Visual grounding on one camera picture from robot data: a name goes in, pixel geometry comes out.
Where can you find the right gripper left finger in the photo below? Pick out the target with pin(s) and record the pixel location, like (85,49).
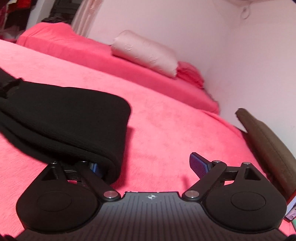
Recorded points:
(83,176)

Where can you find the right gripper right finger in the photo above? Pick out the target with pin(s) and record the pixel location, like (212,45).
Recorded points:
(211,175)

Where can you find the black knit pants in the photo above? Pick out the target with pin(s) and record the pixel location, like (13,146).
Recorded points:
(65,124)

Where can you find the near pink bed cover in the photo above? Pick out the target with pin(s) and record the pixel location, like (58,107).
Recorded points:
(161,135)

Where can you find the pink bed cover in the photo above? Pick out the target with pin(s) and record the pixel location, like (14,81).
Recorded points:
(161,135)
(59,40)

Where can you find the dark wooden headboard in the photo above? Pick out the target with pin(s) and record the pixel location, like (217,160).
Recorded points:
(274,157)

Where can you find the smartphone with lit screen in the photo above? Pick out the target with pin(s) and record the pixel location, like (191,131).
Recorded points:
(291,211)

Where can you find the red pillow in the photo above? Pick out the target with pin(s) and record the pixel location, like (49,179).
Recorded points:
(190,74)

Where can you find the far pink bed cover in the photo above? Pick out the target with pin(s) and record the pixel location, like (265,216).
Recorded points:
(59,40)

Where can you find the beige curtain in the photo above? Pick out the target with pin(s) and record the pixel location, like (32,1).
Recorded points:
(84,16)

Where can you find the hanging red clothes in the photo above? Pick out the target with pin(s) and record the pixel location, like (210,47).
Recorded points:
(14,18)

